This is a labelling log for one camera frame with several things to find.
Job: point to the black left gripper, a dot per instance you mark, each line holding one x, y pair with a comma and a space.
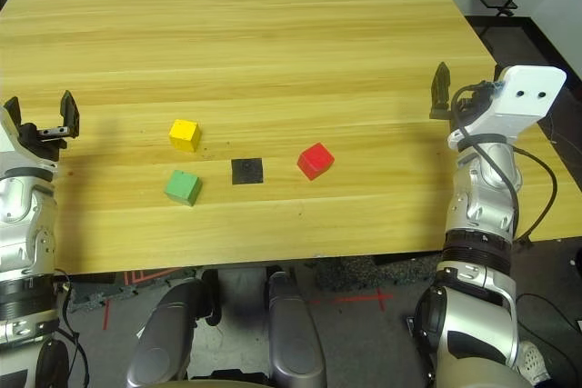
41, 142

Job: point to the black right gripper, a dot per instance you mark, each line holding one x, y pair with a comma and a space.
477, 99

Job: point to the yellow wooden block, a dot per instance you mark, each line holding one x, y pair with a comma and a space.
184, 133

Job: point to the red wooden block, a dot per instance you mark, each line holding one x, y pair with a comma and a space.
316, 161

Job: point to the green wooden block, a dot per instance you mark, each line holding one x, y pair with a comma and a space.
182, 186

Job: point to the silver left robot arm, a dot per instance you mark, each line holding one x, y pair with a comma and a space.
23, 224

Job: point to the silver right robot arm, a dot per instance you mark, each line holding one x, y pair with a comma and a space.
477, 206

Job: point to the speckled grey foam mat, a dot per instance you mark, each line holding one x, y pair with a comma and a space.
91, 292
345, 270

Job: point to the black mat with red lines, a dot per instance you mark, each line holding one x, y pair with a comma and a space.
150, 275

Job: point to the black square marker patch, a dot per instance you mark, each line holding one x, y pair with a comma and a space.
247, 171

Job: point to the grey left robot thigh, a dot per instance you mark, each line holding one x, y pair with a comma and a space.
163, 329

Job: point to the grey robot thigh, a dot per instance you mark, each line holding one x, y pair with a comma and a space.
293, 329
163, 329

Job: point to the grey right robot thigh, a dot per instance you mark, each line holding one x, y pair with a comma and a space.
293, 329

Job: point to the white mesh sneaker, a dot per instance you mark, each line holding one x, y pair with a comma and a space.
532, 361

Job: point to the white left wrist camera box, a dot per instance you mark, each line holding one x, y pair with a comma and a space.
5, 133

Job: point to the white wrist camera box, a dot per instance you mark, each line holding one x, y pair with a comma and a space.
5, 133
527, 97

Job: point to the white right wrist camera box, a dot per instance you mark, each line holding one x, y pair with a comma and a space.
527, 97

